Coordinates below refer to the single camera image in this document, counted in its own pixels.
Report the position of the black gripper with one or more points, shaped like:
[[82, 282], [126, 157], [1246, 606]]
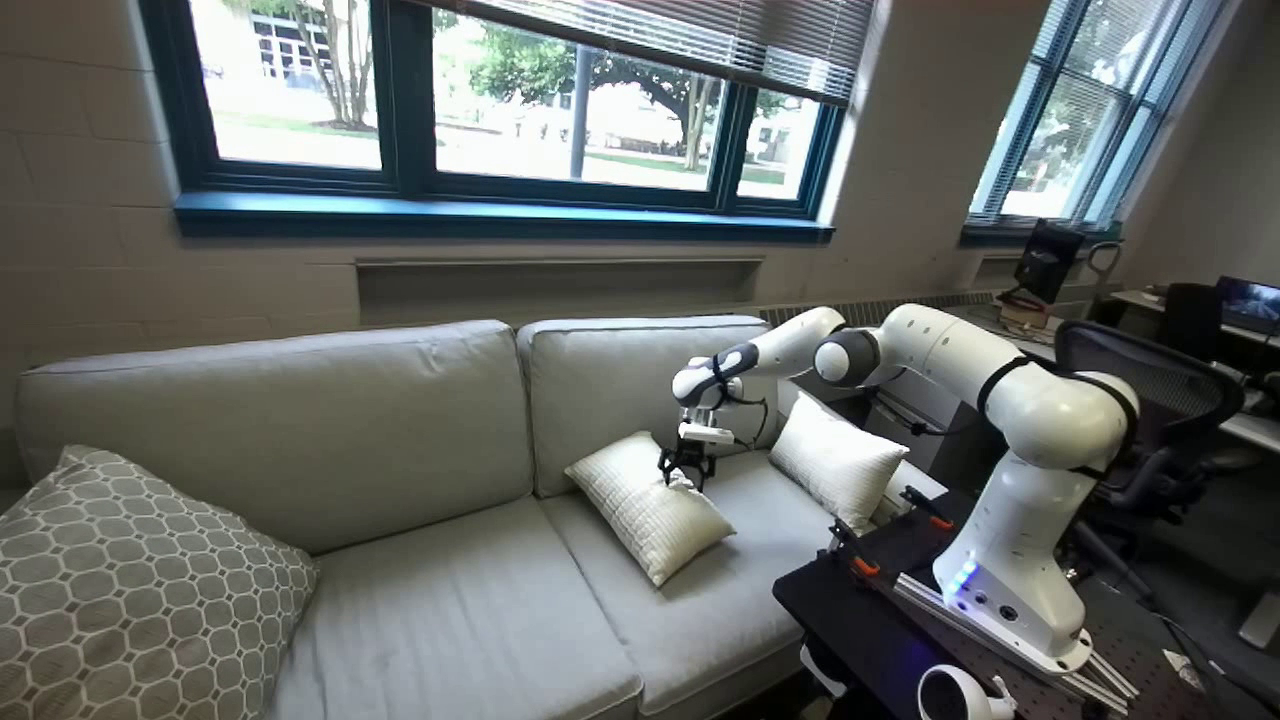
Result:
[[697, 456]]

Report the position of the cream throw pillow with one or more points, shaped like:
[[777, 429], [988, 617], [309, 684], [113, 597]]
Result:
[[651, 515]]

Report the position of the white throw pillow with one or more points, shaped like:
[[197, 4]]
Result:
[[832, 462]]

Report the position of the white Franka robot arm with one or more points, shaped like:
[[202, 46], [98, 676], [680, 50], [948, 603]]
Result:
[[1026, 532]]

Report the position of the grey geometric patterned pillow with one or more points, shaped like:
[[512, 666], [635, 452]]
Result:
[[133, 603]]

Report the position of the orange black table clamp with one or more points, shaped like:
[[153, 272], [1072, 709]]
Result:
[[942, 521], [867, 566]]

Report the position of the black robot table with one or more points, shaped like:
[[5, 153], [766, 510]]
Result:
[[853, 626]]

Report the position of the grey fabric sofa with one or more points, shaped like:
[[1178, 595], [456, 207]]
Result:
[[441, 603]]

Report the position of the white VR controller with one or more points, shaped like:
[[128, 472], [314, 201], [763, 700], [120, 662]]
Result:
[[962, 696]]

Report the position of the black device on sill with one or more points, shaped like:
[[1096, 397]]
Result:
[[1044, 262]]

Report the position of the grey window blind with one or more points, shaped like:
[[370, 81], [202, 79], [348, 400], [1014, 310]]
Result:
[[695, 41]]

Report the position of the wide blue framed window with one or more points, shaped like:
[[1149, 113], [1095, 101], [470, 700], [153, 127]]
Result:
[[402, 93]]

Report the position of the black office chair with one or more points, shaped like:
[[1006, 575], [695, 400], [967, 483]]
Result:
[[1174, 365]]

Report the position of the narrow light blue window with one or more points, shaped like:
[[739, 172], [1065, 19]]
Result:
[[1065, 135]]

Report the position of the black computer case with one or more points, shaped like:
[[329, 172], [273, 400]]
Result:
[[1190, 321]]

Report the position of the black computer monitor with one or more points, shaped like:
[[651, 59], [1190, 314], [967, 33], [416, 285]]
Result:
[[1250, 305]]

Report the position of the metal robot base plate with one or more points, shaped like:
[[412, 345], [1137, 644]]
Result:
[[934, 603]]

